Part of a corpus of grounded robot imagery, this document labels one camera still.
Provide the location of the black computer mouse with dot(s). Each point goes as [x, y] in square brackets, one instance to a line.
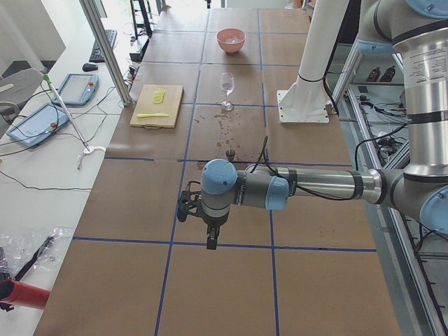
[87, 67]

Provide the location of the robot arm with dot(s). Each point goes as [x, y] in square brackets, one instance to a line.
[417, 30]

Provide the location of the aluminium frame post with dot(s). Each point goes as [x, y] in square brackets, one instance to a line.
[92, 15]

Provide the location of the grey office chair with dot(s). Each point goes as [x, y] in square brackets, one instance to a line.
[16, 89]

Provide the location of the clear wine glass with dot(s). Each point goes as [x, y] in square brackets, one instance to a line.
[227, 84]

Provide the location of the red cylinder bottle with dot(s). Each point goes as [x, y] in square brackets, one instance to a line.
[16, 293]

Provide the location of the bamboo cutting board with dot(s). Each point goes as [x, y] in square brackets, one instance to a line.
[171, 104]

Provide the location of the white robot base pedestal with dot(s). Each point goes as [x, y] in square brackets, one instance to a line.
[305, 101]

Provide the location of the blue teach pendant near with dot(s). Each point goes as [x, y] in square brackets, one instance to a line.
[38, 126]

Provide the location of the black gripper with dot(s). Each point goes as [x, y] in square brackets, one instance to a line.
[214, 223]

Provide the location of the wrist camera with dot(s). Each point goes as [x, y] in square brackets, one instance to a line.
[212, 232]

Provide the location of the blue teach pendant far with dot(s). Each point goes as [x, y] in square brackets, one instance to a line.
[77, 89]

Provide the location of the steel jigger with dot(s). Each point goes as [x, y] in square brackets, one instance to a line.
[230, 154]

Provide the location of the yellow plastic knife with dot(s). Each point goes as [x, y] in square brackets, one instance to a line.
[152, 115]

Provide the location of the blue teach pendant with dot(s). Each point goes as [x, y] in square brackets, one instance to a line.
[77, 89]
[38, 126]

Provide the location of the green tipped grabber stick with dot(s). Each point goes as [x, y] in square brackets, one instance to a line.
[88, 149]

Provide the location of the clear ice cubes pile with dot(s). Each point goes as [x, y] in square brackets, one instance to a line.
[233, 40]

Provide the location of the pink bowl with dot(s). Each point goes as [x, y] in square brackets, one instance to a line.
[224, 34]

